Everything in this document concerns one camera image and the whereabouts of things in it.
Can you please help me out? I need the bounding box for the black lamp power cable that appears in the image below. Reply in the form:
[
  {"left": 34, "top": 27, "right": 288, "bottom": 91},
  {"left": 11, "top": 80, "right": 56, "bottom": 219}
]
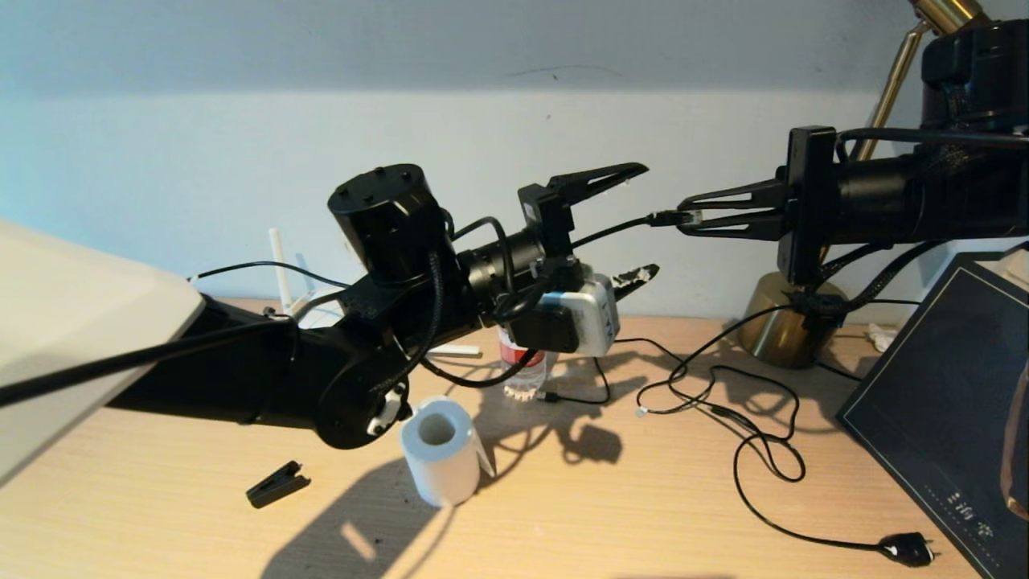
[{"left": 635, "top": 342, "right": 940, "bottom": 567}]

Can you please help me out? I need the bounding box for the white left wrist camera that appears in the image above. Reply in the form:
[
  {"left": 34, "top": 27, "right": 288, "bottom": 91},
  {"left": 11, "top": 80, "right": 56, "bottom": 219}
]
[{"left": 508, "top": 273, "right": 621, "bottom": 359}]

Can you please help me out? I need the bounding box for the white toilet paper roll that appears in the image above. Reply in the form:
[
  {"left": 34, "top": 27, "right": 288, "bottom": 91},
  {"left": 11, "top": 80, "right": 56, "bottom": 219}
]
[{"left": 400, "top": 394, "right": 498, "bottom": 507}]

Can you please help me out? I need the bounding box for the braided left arm cable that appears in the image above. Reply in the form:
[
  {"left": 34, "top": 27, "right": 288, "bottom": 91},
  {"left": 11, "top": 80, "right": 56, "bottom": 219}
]
[{"left": 366, "top": 249, "right": 447, "bottom": 403}]

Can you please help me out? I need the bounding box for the water bottle red cap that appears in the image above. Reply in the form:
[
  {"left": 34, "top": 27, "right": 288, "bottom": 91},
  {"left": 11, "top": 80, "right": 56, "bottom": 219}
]
[{"left": 498, "top": 326, "right": 549, "bottom": 401}]

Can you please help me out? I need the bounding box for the black adapter on lamp base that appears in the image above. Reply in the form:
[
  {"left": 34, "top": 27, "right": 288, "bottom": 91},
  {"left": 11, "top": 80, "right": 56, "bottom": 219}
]
[{"left": 784, "top": 291, "right": 849, "bottom": 335}]

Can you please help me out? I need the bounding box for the black right camera cable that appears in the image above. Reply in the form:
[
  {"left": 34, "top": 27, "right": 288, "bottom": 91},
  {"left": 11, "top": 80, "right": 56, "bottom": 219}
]
[{"left": 836, "top": 127, "right": 1029, "bottom": 154}]

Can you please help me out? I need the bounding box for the dark blue gift bag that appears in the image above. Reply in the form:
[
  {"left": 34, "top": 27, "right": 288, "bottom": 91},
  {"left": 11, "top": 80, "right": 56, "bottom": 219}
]
[{"left": 836, "top": 253, "right": 1029, "bottom": 579}]

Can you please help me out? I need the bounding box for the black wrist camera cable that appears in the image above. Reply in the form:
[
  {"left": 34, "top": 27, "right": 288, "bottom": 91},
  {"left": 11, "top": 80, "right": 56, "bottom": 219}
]
[{"left": 0, "top": 216, "right": 580, "bottom": 407}]

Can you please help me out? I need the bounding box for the brass desk lamp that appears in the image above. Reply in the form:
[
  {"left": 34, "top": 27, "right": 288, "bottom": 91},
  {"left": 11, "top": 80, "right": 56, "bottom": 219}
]
[{"left": 738, "top": 0, "right": 994, "bottom": 371}]

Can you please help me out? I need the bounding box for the braided left gripper cable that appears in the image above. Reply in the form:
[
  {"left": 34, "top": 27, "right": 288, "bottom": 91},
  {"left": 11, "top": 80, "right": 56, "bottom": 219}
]
[{"left": 418, "top": 346, "right": 539, "bottom": 389}]

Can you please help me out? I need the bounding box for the black plastic clip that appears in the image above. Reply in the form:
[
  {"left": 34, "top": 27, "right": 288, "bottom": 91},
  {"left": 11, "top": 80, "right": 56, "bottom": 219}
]
[{"left": 246, "top": 460, "right": 311, "bottom": 509}]

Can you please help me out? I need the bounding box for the white router with antennas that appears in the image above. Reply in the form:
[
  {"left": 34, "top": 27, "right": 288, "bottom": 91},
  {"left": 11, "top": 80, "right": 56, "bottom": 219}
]
[{"left": 269, "top": 228, "right": 483, "bottom": 359}]

